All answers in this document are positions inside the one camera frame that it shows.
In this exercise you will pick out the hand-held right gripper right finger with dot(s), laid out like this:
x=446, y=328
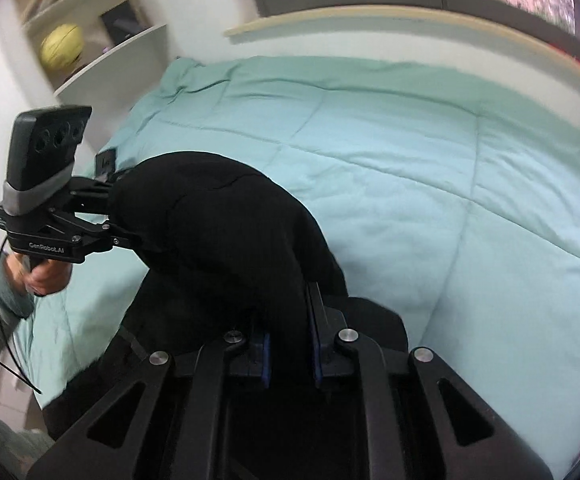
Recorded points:
x=316, y=360

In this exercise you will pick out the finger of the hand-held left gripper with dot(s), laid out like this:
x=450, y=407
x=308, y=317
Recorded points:
x=104, y=237
x=92, y=186

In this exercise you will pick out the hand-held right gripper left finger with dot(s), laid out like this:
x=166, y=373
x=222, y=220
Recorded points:
x=266, y=360

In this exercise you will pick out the black hooded jacket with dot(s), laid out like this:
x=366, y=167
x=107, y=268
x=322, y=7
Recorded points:
x=219, y=235

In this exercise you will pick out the person's left hand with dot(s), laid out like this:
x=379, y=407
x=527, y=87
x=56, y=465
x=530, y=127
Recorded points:
x=47, y=276

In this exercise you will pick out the yellow ball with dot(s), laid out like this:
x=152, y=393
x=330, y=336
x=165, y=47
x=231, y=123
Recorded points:
x=62, y=46

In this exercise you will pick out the white bookshelf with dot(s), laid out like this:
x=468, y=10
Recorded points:
x=114, y=60

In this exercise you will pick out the black box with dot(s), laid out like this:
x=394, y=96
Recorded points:
x=123, y=21

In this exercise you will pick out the teal quilt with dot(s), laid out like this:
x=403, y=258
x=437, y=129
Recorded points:
x=420, y=185

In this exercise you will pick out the person's torso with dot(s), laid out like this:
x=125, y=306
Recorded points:
x=4, y=450

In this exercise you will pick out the wooden windowsill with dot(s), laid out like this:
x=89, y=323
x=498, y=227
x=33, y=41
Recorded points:
x=420, y=25

